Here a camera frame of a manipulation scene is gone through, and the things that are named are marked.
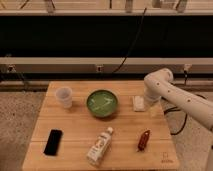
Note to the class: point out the green bowl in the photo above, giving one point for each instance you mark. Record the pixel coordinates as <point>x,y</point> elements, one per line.
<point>102,103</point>

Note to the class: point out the white plastic bottle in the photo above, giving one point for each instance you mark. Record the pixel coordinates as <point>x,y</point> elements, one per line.
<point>96,152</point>

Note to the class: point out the white wall bracket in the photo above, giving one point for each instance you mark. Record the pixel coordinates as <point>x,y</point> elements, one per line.
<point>99,68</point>

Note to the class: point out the white sponge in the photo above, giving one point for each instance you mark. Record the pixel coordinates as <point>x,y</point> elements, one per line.
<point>138,103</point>

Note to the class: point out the black rectangular phone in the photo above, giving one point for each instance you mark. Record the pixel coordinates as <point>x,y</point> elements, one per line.
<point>53,142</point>

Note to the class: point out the white ceramic cup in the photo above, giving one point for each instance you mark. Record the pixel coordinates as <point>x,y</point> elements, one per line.
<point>64,96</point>

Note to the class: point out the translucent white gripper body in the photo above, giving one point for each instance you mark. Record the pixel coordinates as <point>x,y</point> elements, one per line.
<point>150,100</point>

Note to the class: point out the grey left wall outlet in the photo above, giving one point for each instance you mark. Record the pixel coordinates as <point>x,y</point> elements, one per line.
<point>11,68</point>

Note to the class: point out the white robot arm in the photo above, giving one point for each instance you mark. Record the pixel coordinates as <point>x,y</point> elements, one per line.
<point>158,85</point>

